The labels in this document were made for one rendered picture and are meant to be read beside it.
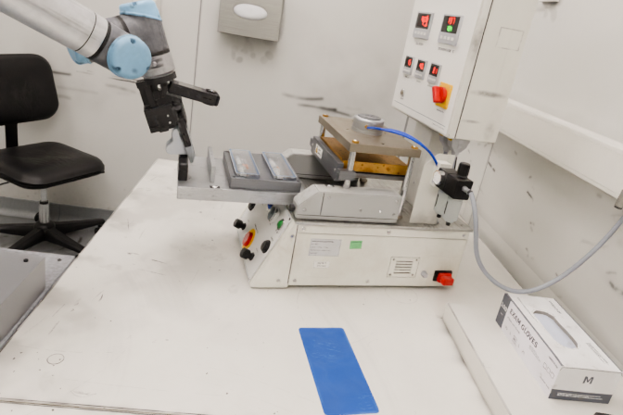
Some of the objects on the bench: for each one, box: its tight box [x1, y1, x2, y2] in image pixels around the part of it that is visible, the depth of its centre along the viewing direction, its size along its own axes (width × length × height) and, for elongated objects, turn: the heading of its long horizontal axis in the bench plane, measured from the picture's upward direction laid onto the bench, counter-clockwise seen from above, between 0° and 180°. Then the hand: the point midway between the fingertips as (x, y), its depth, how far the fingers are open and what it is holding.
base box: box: [239, 203, 470, 288], centre depth 129 cm, size 54×38×17 cm
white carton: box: [495, 293, 623, 404], centre depth 96 cm, size 12×23×7 cm, turn 158°
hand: (193, 156), depth 113 cm, fingers closed, pressing on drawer
